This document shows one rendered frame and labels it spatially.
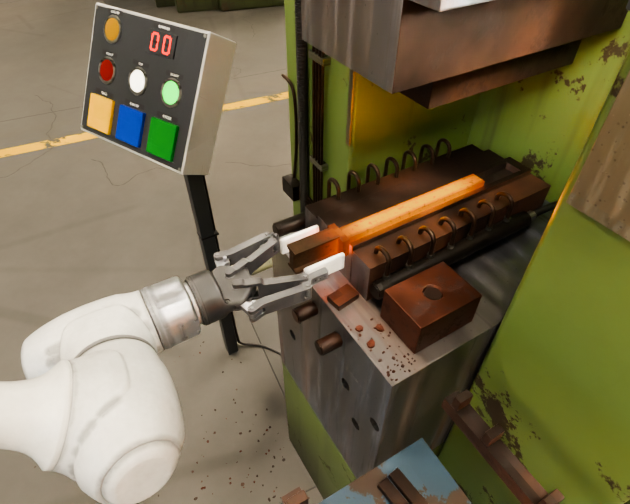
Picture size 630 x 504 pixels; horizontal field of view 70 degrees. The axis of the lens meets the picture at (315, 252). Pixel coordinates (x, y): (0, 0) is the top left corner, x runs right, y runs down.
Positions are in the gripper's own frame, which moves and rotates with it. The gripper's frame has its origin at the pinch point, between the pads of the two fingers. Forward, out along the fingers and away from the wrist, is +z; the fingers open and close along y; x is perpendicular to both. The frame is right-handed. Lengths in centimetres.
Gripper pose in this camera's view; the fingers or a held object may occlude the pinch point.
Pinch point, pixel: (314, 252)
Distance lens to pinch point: 71.6
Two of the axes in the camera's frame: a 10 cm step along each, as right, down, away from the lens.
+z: 8.6, -3.6, 3.7
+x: 0.0, -7.2, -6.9
